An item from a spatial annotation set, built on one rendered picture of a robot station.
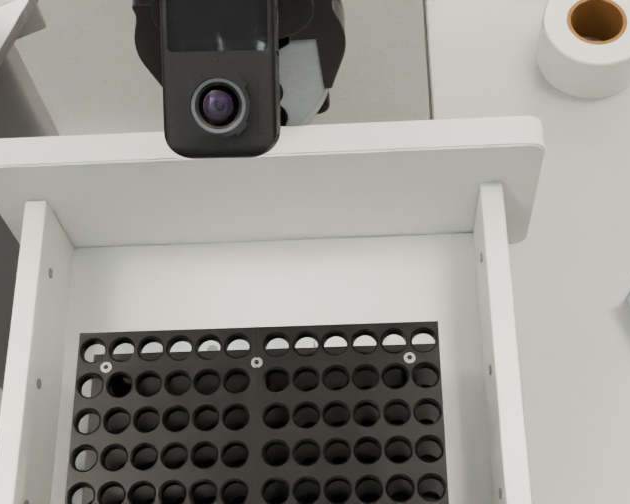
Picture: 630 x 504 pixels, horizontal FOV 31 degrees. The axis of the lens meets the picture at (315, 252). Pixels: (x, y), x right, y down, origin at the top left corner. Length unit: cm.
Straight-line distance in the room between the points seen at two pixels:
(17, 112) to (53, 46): 80
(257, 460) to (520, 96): 36
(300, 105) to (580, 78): 25
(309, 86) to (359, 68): 117
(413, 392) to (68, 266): 22
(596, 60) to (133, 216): 32
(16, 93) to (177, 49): 58
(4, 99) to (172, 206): 43
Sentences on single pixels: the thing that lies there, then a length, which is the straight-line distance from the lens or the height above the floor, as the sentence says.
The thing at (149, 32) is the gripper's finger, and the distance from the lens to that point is 54.
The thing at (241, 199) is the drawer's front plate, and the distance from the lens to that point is 61.
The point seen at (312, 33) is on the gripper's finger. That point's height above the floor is 99.
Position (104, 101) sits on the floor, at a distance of 177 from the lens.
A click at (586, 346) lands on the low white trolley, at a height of 76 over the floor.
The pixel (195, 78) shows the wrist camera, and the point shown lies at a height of 105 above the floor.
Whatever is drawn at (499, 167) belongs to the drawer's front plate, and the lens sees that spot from 59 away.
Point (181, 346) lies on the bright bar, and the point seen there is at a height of 85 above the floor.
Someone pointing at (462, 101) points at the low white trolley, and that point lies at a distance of 79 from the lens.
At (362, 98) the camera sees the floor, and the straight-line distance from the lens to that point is 171.
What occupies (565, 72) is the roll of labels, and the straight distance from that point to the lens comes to 78.
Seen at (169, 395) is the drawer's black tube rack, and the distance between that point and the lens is 56.
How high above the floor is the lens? 142
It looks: 63 degrees down
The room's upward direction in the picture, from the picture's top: 9 degrees counter-clockwise
